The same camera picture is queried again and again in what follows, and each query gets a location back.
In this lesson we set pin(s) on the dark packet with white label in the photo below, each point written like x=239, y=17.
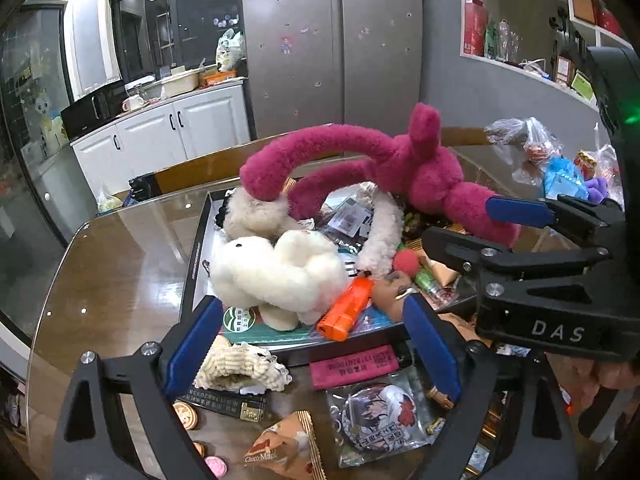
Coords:
x=350, y=215

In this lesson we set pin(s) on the pink plush toy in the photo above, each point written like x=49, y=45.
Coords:
x=425, y=170

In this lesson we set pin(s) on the white cup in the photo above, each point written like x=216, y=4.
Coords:
x=132, y=104

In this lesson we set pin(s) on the blue tissue packet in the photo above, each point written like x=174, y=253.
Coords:
x=565, y=177

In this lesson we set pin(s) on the teal packet with green logo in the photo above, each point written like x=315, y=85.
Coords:
x=240, y=321

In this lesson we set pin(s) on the black bar with gold end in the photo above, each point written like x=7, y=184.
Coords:
x=220, y=402

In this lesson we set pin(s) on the pink rectangular pouch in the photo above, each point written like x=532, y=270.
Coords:
x=352, y=366

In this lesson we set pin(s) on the dark bag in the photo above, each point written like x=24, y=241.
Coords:
x=145, y=187

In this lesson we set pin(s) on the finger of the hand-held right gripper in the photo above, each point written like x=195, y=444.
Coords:
x=515, y=210
x=465, y=252

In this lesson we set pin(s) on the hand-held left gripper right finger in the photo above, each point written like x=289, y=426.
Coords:
x=432, y=345

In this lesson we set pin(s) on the black microwave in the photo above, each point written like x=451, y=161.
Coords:
x=92, y=110

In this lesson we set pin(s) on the tall red gift box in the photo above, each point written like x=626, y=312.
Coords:
x=475, y=27

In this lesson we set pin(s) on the black shallow box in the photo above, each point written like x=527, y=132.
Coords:
x=197, y=260

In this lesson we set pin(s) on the round brown cookie toy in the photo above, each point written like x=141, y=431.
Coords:
x=186, y=414

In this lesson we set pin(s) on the plastic bag of snacks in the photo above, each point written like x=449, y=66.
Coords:
x=520, y=145

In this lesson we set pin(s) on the brown snack packet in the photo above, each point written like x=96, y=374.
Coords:
x=285, y=447

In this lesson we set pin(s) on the white kitchen cabinet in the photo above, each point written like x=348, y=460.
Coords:
x=165, y=135

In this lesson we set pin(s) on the glossy wooden desktop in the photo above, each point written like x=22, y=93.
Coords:
x=125, y=280

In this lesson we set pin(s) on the small green packet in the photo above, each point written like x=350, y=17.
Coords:
x=427, y=279

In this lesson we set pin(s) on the round pink cookie toy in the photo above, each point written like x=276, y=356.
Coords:
x=216, y=466

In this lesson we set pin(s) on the round badge in clear packet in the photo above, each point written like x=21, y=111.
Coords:
x=380, y=415

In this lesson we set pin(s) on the brown box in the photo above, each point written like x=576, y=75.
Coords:
x=581, y=2

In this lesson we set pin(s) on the white plastic bag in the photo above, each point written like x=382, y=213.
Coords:
x=231, y=50

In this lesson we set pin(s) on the clear plastic bag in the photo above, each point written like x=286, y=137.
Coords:
x=607, y=162

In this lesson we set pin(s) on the round orange cookie toy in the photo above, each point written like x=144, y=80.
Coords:
x=199, y=448

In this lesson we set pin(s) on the glass sliding door with stickers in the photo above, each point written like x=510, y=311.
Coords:
x=30, y=135

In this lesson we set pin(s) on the green card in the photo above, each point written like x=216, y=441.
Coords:
x=581, y=85

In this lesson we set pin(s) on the cream white plush toy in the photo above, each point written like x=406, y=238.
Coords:
x=295, y=270

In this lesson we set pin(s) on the wooden chair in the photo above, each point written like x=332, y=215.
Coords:
x=200, y=170
x=465, y=136

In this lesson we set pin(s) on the white plastic basin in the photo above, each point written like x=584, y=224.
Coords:
x=180, y=85

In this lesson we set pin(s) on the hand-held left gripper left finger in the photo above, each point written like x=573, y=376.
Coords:
x=192, y=345

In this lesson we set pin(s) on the beige fluffy plush toy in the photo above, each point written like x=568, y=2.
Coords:
x=255, y=215

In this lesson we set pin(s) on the person's right hand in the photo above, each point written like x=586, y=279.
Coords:
x=615, y=375

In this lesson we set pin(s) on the silver double-door fridge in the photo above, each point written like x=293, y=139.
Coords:
x=300, y=60

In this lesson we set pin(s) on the small brown figurine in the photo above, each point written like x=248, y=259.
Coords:
x=390, y=292

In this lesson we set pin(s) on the red pompom ball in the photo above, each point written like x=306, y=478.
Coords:
x=407, y=262

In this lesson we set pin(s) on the cream lace cloth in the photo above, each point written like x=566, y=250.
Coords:
x=240, y=365

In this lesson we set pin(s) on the dark kitchen window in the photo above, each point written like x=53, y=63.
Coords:
x=175, y=25

